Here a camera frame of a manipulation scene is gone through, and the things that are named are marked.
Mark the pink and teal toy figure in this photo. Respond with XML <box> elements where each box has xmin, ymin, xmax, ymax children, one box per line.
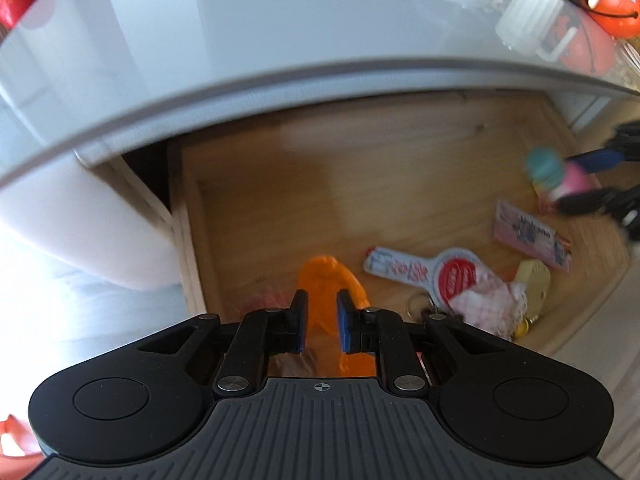
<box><xmin>526</xmin><ymin>146</ymin><xmax>593</xmax><ymax>214</ymax></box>

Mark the orange plastic shell half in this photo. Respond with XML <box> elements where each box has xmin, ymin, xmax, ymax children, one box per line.
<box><xmin>297</xmin><ymin>256</ymin><xmax>375</xmax><ymax>377</ymax></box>

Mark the pink snack packet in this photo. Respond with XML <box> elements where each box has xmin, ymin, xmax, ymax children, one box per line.
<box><xmin>492</xmin><ymin>200</ymin><xmax>573</xmax><ymax>272</ymax></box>

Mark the red white paddle tag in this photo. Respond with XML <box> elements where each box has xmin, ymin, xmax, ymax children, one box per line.
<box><xmin>363</xmin><ymin>246</ymin><xmax>484</xmax><ymax>309</ymax></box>

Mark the pink white cloth pouch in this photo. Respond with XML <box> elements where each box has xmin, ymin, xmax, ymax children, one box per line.
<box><xmin>449</xmin><ymin>280</ymin><xmax>527</xmax><ymax>340</ymax></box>

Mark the wooden drawer white front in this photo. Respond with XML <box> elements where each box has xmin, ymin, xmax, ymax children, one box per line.
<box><xmin>167</xmin><ymin>90</ymin><xmax>633</xmax><ymax>378</ymax></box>

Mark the yellow keychain case with bell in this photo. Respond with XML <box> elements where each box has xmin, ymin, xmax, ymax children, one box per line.
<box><xmin>514</xmin><ymin>259</ymin><xmax>551</xmax><ymax>339</ymax></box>

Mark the orange pumpkin bucket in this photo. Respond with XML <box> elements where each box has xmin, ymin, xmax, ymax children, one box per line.
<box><xmin>573</xmin><ymin>0</ymin><xmax>639</xmax><ymax>39</ymax></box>

